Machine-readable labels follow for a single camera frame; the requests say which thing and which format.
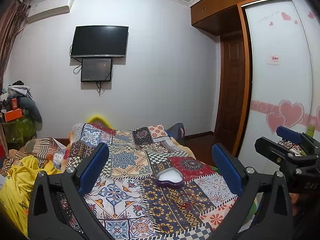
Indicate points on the white air conditioner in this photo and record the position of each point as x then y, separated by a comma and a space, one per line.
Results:
48, 8

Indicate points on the dark blue backpack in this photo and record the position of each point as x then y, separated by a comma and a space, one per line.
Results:
177, 132

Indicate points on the yellow plastic hoop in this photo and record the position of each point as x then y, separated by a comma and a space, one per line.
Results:
98, 119

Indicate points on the colourful patchwork bedspread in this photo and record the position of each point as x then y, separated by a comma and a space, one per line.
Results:
126, 200

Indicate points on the small black wall monitor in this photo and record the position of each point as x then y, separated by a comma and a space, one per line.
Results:
96, 70

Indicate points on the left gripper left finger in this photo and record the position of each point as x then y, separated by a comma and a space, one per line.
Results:
57, 207

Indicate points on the brown wooden door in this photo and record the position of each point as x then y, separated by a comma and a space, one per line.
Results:
232, 84

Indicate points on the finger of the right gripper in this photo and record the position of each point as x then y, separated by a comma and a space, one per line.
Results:
289, 135
285, 158

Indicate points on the striped red curtain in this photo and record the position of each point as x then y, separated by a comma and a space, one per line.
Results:
12, 22

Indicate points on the wooden overhead cabinet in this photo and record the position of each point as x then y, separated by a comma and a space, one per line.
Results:
217, 17

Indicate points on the black wall television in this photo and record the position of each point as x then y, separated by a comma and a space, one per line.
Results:
99, 41

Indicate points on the orange box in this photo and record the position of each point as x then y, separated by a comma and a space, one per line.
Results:
12, 115

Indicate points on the yellow blanket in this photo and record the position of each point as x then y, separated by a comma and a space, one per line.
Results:
17, 189

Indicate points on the pile of clothes and boxes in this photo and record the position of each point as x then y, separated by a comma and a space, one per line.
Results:
19, 131

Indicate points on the purple heart-shaped tin box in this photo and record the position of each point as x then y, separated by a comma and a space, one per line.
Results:
170, 177

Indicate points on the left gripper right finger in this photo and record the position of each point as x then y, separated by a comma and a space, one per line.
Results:
274, 217

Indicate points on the white wardrobe with pink hearts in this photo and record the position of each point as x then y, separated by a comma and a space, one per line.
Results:
284, 36

